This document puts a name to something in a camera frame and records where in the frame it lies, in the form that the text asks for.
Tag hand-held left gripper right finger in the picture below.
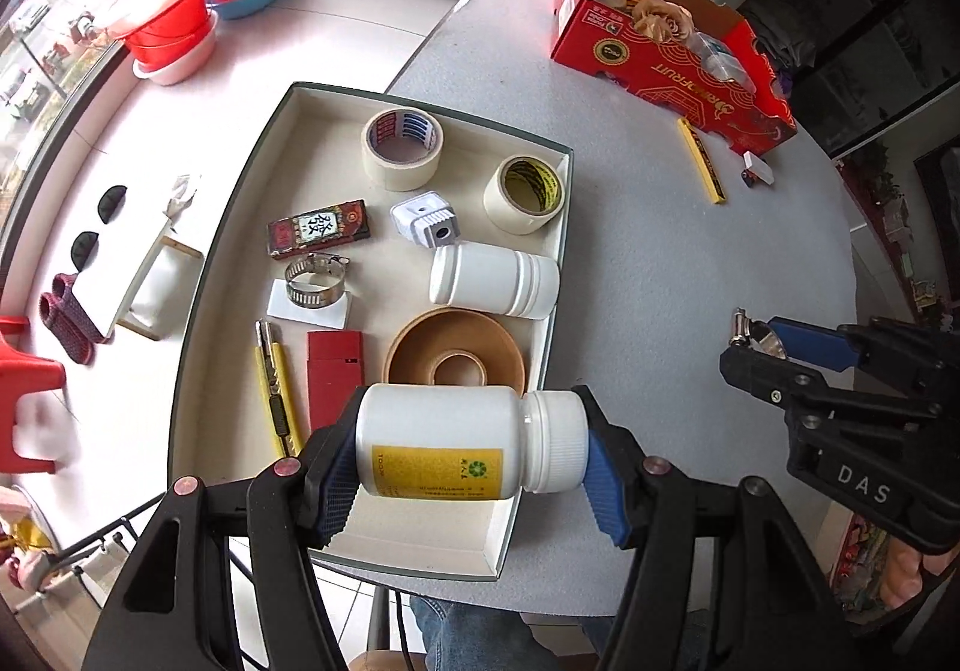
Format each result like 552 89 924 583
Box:
571 384 856 671

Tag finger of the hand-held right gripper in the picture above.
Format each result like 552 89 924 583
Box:
720 345 882 417
769 316 960 417

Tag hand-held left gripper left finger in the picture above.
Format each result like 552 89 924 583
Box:
81 402 361 671

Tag red rectangular case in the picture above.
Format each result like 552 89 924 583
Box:
306 331 366 432

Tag yellow utility knife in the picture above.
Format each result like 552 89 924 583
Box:
253 318 305 458

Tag white bottle yellow label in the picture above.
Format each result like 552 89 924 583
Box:
355 382 590 500

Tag brown round plastic spool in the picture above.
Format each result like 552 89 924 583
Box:
384 309 527 398

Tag grey rimmed beige tray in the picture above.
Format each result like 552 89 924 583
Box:
169 82 575 582

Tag white rectangular card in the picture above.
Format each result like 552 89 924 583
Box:
268 281 353 331

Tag metal hose clamp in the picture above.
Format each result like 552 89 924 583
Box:
283 252 352 310

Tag white ribbed plastic jar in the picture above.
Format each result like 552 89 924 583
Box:
429 243 562 320

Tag dark red printed card box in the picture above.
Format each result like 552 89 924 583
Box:
266 200 372 260

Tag white plug adapter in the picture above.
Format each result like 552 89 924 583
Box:
390 189 458 248

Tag beige tape roll yellow core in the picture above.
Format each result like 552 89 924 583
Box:
482 155 566 235

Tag beige masking tape roll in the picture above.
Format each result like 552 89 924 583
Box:
361 109 445 192

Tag person's right hand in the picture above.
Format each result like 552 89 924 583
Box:
879 540 960 610

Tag person's leg in jeans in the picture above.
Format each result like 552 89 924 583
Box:
409 592 631 671

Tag yellow blade case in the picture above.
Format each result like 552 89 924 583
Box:
677 116 727 205

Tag white low table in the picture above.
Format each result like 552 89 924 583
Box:
112 174 203 341

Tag red cardboard box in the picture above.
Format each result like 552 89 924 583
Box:
551 0 796 155

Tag pair of maroon slippers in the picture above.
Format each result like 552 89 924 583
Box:
39 273 106 365

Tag pink toy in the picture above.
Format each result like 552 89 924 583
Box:
0 487 53 589

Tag red plastic stool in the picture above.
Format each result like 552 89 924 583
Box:
0 316 68 473

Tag crumpled white wrapper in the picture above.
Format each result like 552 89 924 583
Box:
165 174 200 218

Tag dried flowers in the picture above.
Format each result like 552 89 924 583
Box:
615 0 695 43

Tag white basin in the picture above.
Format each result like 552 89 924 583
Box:
131 11 220 86

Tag stack of red basins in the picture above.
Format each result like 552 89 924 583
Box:
101 0 215 68

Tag black folding chair frame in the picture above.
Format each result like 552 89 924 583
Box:
67 491 196 612

